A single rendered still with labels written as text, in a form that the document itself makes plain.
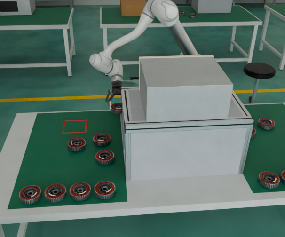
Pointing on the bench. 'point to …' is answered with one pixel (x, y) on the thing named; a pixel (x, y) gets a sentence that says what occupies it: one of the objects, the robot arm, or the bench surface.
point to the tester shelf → (237, 123)
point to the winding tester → (183, 88)
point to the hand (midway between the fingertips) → (118, 107)
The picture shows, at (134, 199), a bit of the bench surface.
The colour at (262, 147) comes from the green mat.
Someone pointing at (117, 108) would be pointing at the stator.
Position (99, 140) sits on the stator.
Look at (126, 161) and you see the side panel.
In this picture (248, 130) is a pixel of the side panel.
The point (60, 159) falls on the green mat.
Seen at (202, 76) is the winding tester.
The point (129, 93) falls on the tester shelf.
